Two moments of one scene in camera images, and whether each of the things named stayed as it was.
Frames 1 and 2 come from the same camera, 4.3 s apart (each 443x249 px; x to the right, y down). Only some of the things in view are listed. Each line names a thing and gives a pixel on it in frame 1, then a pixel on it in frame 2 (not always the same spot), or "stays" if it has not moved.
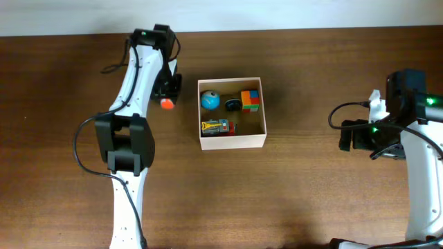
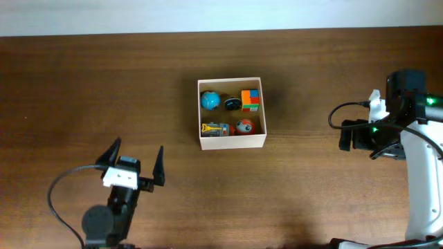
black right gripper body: [345, 135] stays
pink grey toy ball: [167, 104] → [245, 126]
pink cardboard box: [250, 127] stays
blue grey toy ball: [210, 99] stays
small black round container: [234, 104] stays
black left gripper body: [167, 88] → [145, 182]
